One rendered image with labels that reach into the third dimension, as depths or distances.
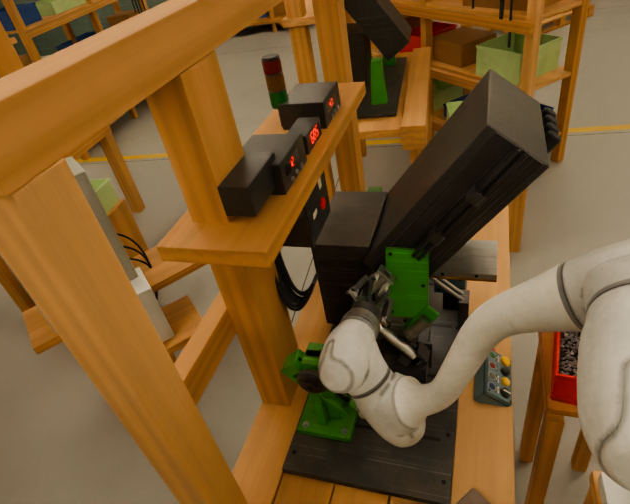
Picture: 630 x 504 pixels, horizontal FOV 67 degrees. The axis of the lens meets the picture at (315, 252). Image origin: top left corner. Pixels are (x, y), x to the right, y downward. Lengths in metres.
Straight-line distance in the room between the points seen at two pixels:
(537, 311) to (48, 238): 0.65
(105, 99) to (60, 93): 0.08
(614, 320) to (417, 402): 0.49
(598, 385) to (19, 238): 0.67
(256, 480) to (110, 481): 1.42
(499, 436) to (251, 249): 0.81
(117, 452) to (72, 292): 2.12
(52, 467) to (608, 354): 2.68
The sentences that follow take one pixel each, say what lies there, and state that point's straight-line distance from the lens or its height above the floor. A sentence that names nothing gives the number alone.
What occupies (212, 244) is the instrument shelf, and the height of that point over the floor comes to 1.54.
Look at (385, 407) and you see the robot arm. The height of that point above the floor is 1.23.
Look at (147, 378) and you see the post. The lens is 0.85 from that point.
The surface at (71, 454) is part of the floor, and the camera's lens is 2.92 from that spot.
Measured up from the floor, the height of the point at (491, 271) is 1.13.
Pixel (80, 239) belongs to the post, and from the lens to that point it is 0.70.
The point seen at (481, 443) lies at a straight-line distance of 1.36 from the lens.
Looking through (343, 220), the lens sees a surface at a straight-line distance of 1.48.
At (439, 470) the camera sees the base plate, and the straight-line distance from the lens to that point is 1.32.
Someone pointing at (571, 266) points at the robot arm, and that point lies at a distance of 0.73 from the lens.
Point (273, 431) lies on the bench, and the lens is 1.44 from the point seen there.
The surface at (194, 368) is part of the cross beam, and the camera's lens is 1.13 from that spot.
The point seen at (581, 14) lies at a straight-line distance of 3.96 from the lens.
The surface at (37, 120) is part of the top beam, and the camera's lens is 0.67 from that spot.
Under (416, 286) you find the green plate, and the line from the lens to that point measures 1.33.
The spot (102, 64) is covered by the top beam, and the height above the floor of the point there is 1.92.
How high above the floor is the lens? 2.07
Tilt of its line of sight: 37 degrees down
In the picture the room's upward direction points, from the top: 12 degrees counter-clockwise
